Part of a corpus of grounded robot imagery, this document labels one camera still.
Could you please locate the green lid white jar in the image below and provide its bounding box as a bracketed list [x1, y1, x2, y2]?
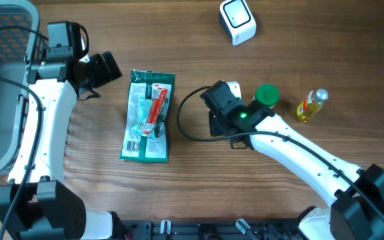
[253, 83, 280, 108]

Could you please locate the red sachet stick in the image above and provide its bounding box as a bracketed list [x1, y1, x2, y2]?
[141, 87, 168, 135]

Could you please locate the green white gloves packet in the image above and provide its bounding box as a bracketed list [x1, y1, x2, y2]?
[120, 69, 175, 163]

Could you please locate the yellow oil bottle silver cap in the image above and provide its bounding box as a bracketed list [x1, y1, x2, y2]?
[295, 89, 329, 123]

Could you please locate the mint green wipes packet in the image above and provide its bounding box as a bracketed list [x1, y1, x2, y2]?
[134, 98, 153, 136]

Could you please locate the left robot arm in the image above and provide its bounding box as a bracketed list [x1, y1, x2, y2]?
[0, 21, 131, 239]

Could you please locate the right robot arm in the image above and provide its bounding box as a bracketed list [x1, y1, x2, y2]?
[200, 81, 384, 239]

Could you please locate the white barcode scanner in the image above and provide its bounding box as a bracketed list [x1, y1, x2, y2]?
[219, 0, 257, 46]

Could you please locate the grey plastic mesh basket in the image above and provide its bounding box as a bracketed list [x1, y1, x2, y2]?
[0, 1, 47, 175]

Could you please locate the black right camera cable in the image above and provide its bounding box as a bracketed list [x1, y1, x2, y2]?
[176, 85, 384, 240]

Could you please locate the black camera cable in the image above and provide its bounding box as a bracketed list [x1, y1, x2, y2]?
[176, 85, 384, 240]
[0, 25, 49, 240]

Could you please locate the black left camera cable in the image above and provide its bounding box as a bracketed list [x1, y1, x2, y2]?
[0, 25, 49, 240]

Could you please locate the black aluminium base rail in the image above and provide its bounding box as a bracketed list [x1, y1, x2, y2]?
[114, 219, 306, 240]

